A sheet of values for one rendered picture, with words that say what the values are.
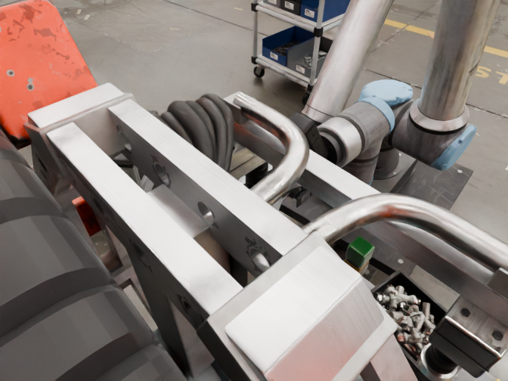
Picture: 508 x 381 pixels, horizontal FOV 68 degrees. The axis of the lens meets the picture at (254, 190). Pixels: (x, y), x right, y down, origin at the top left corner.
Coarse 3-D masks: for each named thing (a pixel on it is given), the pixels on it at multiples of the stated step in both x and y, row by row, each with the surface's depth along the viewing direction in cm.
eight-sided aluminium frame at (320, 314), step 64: (64, 128) 24; (128, 128) 24; (64, 192) 43; (128, 192) 20; (192, 192) 21; (128, 256) 58; (192, 256) 17; (256, 256) 20; (320, 256) 17; (192, 320) 18; (256, 320) 15; (320, 320) 15; (384, 320) 17
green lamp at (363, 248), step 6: (354, 240) 75; (360, 240) 75; (366, 240) 75; (348, 246) 74; (354, 246) 74; (360, 246) 74; (366, 246) 74; (372, 246) 74; (348, 252) 75; (354, 252) 74; (360, 252) 73; (366, 252) 73; (372, 252) 74; (348, 258) 76; (354, 258) 74; (360, 258) 73; (366, 258) 73; (360, 264) 74
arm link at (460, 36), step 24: (456, 0) 77; (480, 0) 75; (456, 24) 80; (480, 24) 79; (432, 48) 89; (456, 48) 84; (480, 48) 84; (432, 72) 92; (456, 72) 88; (432, 96) 95; (456, 96) 93; (408, 120) 107; (432, 120) 100; (456, 120) 99; (408, 144) 109; (432, 144) 103; (456, 144) 100
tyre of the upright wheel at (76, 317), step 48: (0, 144) 14; (0, 192) 12; (48, 192) 14; (0, 240) 11; (48, 240) 11; (0, 288) 10; (48, 288) 10; (96, 288) 11; (0, 336) 10; (48, 336) 9; (96, 336) 10; (144, 336) 11
